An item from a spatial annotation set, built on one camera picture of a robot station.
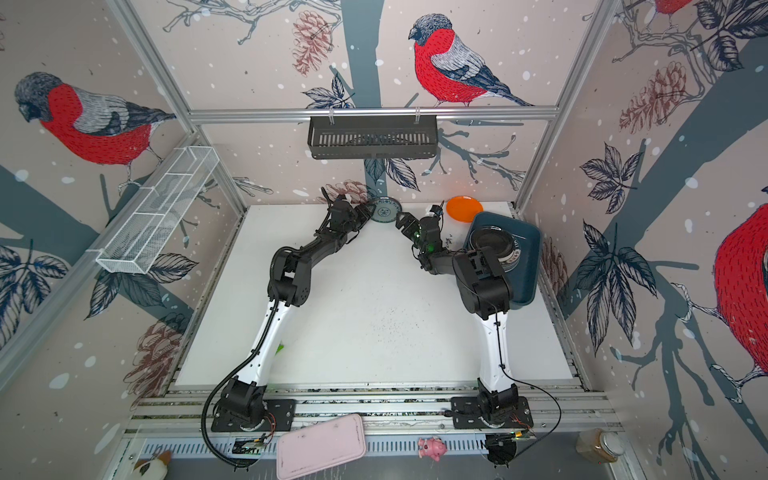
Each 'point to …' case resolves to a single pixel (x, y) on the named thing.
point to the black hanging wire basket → (373, 136)
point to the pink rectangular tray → (304, 451)
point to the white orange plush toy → (153, 469)
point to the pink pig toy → (432, 447)
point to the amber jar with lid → (600, 445)
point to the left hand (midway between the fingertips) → (374, 207)
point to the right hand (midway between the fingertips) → (404, 220)
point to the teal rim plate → (524, 233)
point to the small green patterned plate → (386, 210)
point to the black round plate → (493, 237)
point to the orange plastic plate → (464, 208)
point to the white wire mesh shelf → (149, 220)
